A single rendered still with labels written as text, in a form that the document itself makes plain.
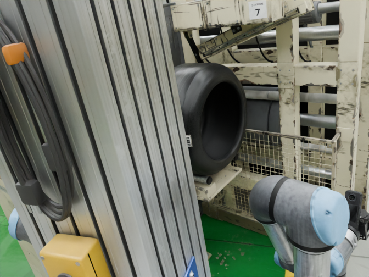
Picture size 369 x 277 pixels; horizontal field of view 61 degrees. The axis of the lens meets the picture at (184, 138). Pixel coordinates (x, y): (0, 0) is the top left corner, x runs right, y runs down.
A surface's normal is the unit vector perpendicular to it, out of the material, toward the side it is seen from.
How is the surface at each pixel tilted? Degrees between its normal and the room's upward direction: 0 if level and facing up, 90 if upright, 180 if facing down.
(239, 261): 0
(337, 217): 82
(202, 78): 46
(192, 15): 90
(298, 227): 90
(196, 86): 51
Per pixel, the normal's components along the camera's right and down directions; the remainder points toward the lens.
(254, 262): -0.16, -0.90
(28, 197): -0.33, 0.43
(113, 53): 0.93, -0.01
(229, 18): -0.62, 0.40
